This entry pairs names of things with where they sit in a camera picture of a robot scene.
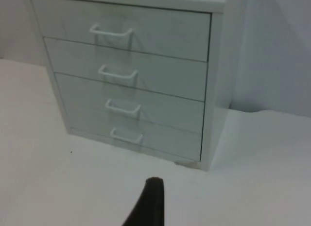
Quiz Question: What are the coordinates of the small grey chest of drawers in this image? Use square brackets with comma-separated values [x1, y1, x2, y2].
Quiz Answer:
[21, 0, 230, 172]

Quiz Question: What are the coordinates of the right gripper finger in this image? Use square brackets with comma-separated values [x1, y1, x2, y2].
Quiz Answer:
[121, 177, 167, 226]

